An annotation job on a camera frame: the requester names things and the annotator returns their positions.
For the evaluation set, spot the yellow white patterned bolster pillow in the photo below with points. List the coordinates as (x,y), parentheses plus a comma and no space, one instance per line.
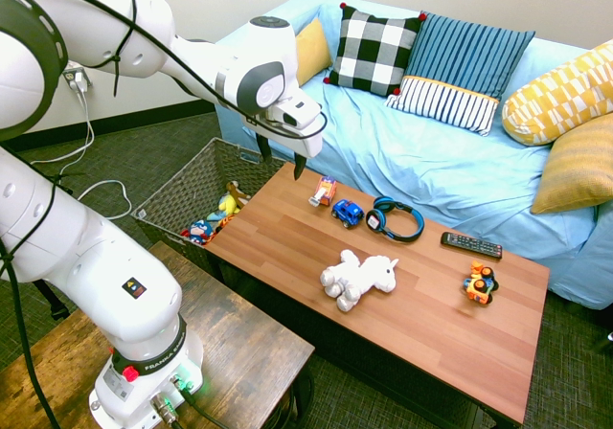
(555,98)

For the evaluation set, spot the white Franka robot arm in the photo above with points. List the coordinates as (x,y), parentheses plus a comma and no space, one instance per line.
(96,256)

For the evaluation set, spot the plain yellow pillow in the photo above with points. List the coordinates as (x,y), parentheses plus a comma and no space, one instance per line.
(311,51)

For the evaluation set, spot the wall power outlet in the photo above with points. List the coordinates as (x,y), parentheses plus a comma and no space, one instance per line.
(72,75)

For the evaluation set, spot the white power adapter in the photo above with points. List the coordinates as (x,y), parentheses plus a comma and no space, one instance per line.
(80,83)

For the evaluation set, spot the small orange white toy box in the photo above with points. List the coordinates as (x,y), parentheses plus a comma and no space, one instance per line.
(324,191)

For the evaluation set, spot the light blue sofa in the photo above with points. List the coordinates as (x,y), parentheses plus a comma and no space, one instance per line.
(431,161)

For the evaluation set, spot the dark rustic wooden stand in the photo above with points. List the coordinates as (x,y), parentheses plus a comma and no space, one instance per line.
(230,352)

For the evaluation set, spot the blue toy car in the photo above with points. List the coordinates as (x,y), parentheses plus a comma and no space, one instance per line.
(348,212)

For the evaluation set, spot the blue black headphones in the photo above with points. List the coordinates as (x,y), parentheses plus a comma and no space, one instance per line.
(395,219)

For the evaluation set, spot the orange toy truck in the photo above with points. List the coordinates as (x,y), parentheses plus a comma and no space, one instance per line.
(480,285)

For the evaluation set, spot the black remote control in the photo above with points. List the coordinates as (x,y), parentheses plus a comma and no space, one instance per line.
(471,245)

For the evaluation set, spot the white stuffed unicorn toy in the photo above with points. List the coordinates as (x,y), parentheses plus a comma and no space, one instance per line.
(358,277)

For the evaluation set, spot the toys inside basket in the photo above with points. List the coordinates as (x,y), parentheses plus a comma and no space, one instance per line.
(231,201)

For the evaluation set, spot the wooden coffee table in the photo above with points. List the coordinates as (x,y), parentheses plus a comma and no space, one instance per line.
(397,304)

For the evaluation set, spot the captain america plush toy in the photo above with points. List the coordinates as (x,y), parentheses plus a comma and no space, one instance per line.
(201,230)

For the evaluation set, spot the dark wicker basket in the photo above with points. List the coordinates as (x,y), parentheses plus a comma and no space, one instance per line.
(201,185)

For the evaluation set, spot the yellow striped pillow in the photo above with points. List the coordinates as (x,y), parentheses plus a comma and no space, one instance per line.
(577,165)

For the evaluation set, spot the white navy striped pillow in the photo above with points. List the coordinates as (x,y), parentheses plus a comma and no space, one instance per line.
(443,103)

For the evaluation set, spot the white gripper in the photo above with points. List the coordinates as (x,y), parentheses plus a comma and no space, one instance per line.
(299,118)

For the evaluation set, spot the black white checkered pillow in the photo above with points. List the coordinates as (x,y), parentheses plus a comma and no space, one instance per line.
(373,51)

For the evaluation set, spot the blue striped pillow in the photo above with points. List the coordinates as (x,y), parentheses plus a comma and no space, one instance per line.
(460,55)

